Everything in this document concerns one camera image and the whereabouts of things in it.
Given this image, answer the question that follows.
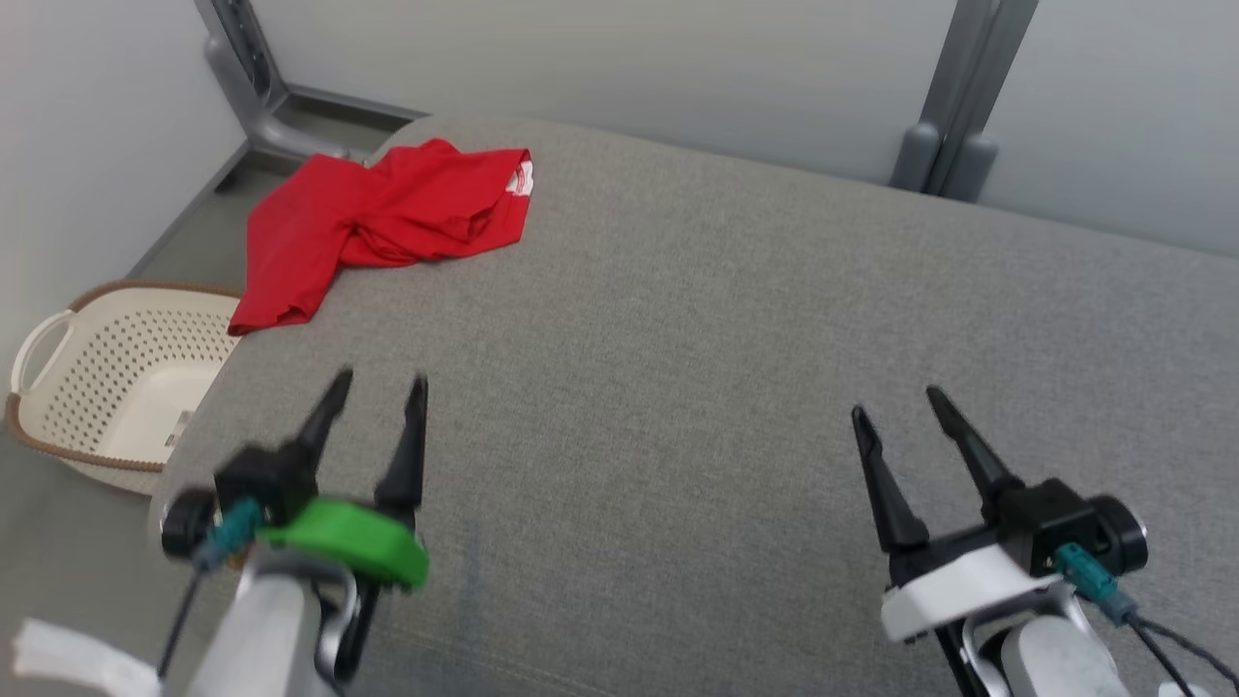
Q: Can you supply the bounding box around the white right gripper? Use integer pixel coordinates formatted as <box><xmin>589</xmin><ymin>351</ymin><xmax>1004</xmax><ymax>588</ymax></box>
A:
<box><xmin>851</xmin><ymin>385</ymin><xmax>1068</xmax><ymax>646</ymax></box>

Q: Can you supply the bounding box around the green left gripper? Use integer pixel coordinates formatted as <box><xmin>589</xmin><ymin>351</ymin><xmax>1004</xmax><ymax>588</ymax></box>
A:
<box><xmin>256</xmin><ymin>368</ymin><xmax>431</xmax><ymax>592</ymax></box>

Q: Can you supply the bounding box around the red and white garment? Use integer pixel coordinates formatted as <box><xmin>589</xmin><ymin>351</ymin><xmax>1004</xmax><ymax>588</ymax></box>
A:
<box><xmin>227</xmin><ymin>137</ymin><xmax>534</xmax><ymax>338</ymax></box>

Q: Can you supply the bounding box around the cream perforated laundry basket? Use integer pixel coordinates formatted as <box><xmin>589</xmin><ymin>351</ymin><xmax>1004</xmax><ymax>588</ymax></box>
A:
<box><xmin>5</xmin><ymin>280</ymin><xmax>244</xmax><ymax>498</ymax></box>

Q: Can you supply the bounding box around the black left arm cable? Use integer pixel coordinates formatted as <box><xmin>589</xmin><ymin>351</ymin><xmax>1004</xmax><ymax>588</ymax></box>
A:
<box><xmin>155</xmin><ymin>498</ymin><xmax>264</xmax><ymax>681</ymax></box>

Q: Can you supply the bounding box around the white strap on left arm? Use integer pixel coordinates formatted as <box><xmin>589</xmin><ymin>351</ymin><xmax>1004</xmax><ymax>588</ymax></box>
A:
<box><xmin>12</xmin><ymin>619</ymin><xmax>163</xmax><ymax>697</ymax></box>

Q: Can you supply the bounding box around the grey metal frame post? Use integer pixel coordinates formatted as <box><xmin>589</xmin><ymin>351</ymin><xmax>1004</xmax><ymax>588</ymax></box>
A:
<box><xmin>888</xmin><ymin>0</ymin><xmax>1043</xmax><ymax>205</ymax></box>
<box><xmin>193</xmin><ymin>0</ymin><xmax>429</xmax><ymax>167</ymax></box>

